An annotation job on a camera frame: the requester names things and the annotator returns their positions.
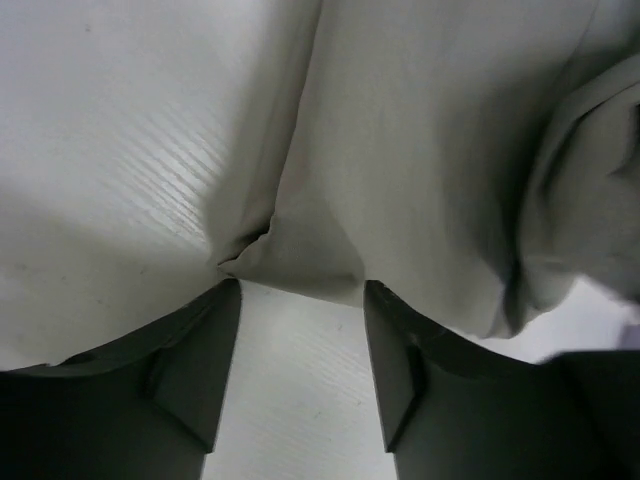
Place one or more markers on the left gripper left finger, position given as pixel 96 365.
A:
pixel 144 406

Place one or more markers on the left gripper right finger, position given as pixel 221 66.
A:
pixel 451 409

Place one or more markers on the grey cloth placemat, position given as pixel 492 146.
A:
pixel 475 157

